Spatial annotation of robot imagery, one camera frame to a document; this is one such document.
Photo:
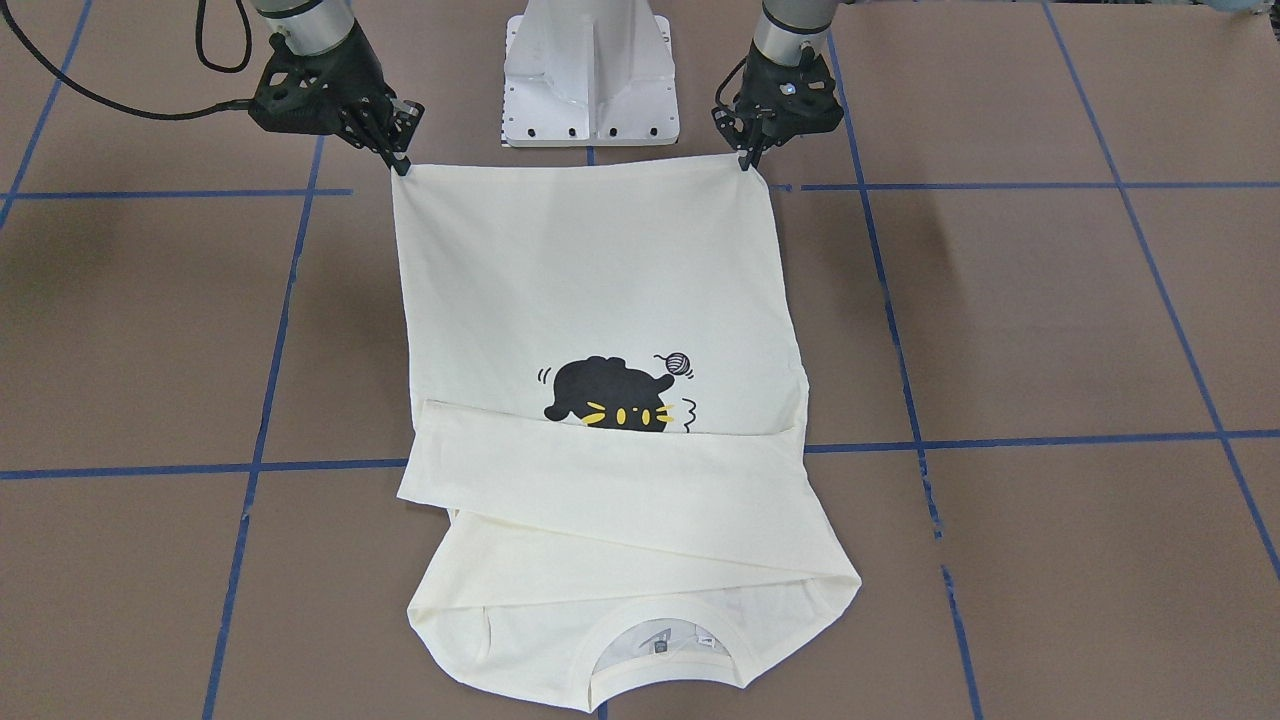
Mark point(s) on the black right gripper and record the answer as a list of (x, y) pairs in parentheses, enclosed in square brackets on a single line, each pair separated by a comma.
[(352, 68)]

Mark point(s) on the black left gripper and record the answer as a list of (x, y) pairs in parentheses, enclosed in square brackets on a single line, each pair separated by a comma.
[(741, 122)]

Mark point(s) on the cream long-sleeve cat shirt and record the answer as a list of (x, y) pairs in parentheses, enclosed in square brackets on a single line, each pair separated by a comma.
[(609, 401)]

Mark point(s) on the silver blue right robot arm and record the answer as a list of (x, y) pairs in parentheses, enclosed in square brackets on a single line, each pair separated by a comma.
[(309, 27)]

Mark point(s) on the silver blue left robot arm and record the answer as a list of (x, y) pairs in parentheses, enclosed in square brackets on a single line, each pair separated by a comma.
[(785, 28)]

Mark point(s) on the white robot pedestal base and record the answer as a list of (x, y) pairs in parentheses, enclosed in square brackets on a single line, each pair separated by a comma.
[(589, 73)]

